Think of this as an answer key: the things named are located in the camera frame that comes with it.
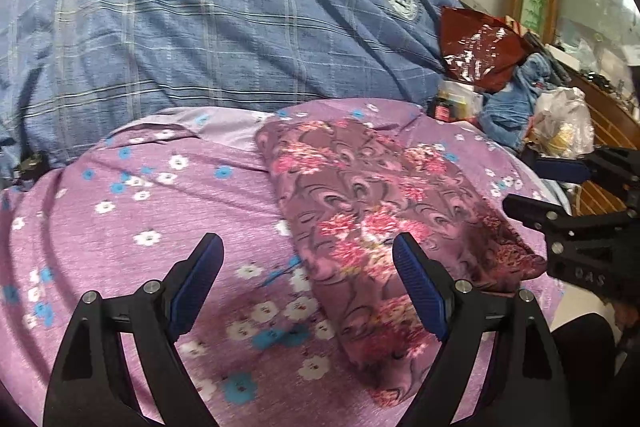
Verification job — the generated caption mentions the person's dark trousers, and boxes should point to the person's dark trousers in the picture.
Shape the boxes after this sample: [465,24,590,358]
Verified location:
[550,312,640,427]

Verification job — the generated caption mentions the small black object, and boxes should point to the small black object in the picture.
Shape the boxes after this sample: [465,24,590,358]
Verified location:
[15,152,51,180]

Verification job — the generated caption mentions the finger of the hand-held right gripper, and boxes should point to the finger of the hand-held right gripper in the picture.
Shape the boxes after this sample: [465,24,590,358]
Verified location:
[502,194,571,235]
[532,146,640,188]

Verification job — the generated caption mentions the maroon floral shirt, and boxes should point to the maroon floral shirt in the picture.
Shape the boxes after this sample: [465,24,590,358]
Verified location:
[255,118,548,410]

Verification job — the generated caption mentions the blue denim garment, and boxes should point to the blue denim garment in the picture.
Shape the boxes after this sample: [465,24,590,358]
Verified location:
[477,53,556,148]

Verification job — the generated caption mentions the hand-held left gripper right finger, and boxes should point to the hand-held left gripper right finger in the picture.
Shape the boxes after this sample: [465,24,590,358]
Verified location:
[391,233,571,427]

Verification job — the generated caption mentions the blue plaid quilt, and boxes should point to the blue plaid quilt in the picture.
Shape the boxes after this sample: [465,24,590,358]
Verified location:
[0,0,468,172]

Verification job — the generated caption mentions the brown wooden cabinet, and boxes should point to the brown wooden cabinet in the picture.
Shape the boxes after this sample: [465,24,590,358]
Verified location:
[545,42,640,218]

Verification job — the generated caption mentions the purple floral bedsheet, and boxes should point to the purple floral bedsheet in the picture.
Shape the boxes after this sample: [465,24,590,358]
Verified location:
[0,98,568,427]

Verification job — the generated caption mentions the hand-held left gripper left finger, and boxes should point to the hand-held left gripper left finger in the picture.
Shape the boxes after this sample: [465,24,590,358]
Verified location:
[42,232,225,427]

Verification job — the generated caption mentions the clear plastic bag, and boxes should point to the clear plastic bag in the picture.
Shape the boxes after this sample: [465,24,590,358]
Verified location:
[522,87,596,158]

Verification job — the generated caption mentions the red plastic bag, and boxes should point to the red plastic bag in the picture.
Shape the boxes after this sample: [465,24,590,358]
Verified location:
[439,6,531,94]

